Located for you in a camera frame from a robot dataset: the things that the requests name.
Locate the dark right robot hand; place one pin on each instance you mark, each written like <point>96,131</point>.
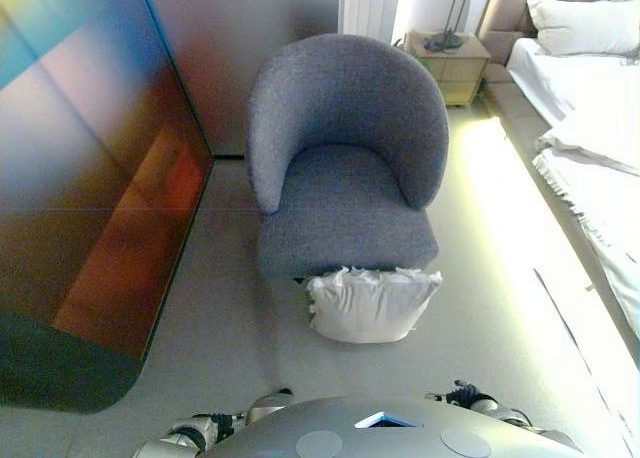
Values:
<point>465,393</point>

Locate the white ruffled cushion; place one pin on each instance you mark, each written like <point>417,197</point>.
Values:
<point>370,308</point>

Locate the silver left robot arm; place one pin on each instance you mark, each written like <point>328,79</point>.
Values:
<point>190,430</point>

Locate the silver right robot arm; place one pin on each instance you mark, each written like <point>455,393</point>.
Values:
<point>505,413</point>

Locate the silver robot torso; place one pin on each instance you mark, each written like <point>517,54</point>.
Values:
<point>390,438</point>

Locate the silver left robot leg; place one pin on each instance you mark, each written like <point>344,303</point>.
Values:
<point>270,403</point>

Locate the white fringed throw blanket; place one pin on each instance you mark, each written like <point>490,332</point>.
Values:
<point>600,188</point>

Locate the grey fabric armchair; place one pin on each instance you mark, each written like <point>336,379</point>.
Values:
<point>345,103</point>

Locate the light wooden nightstand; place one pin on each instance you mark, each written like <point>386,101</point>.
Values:
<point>455,73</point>

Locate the bed with white sheets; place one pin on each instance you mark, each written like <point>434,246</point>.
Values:
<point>565,88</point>

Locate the table lamp with dark base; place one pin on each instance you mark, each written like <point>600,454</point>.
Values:
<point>442,41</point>

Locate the white bed pillow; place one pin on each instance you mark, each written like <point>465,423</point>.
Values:
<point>585,25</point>

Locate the beige padded headboard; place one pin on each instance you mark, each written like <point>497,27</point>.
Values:
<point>505,8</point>

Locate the white curtain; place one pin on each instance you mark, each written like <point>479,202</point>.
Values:
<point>367,3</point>

